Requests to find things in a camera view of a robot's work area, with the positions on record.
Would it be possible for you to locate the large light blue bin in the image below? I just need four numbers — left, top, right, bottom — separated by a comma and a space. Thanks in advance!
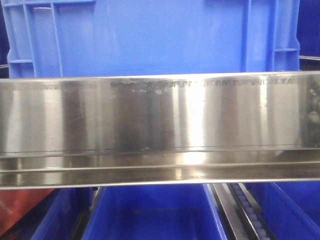
0, 0, 300, 78

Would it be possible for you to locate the stainless steel shelf front beam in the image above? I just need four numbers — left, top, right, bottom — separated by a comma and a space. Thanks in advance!
0, 71, 320, 190

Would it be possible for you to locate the lower middle dark blue bin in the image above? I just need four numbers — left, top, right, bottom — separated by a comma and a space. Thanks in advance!
82, 184, 227, 240

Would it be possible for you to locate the dark blue bin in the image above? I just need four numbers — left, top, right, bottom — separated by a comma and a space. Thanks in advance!
297, 0, 320, 57
29, 187, 95, 240
245, 181, 320, 240
0, 5, 10, 65
82, 184, 227, 240

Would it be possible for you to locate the lower right roller track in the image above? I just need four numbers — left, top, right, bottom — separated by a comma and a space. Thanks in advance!
227, 183, 273, 240

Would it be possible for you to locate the lower left dark blue bin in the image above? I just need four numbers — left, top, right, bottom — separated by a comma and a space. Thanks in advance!
29, 187, 95, 240

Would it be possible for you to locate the lower right dark blue bin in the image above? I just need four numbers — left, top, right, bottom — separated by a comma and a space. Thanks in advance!
245, 181, 320, 240

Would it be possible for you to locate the red brown box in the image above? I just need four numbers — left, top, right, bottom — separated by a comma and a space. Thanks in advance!
0, 188, 56, 240

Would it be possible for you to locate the upper left dark blue bin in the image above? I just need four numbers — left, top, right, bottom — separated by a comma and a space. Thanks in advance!
0, 5, 10, 65

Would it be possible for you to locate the upper right dark blue bin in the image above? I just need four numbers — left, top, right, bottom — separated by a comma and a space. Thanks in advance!
297, 0, 320, 57

